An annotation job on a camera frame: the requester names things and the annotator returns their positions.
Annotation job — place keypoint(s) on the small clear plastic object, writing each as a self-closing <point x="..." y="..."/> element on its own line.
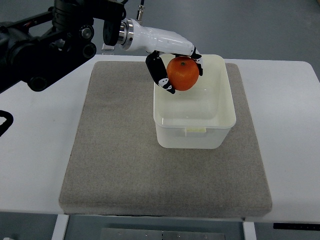
<point x="107" y="48"/>

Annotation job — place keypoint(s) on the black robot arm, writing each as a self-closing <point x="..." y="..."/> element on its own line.
<point x="42" y="49"/>

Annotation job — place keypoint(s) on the translucent white plastic box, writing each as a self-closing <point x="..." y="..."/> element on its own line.
<point x="198" y="118"/>

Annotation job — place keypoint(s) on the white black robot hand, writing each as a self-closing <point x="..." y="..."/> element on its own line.
<point x="133" y="36"/>

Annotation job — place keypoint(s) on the black table control panel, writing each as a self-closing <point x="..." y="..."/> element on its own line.
<point x="297" y="226"/>

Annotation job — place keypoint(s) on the grey fabric mat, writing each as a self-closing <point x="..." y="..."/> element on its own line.
<point x="117" y="166"/>

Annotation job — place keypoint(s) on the orange fruit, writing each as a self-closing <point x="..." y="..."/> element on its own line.
<point x="182" y="72"/>

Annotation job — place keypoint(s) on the white left table leg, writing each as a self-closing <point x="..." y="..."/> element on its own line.
<point x="60" y="227"/>

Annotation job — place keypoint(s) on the white right table leg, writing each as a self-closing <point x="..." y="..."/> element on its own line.
<point x="249" y="230"/>

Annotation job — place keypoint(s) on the white table leg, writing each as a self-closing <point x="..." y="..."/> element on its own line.
<point x="249" y="230"/>
<point x="60" y="227"/>

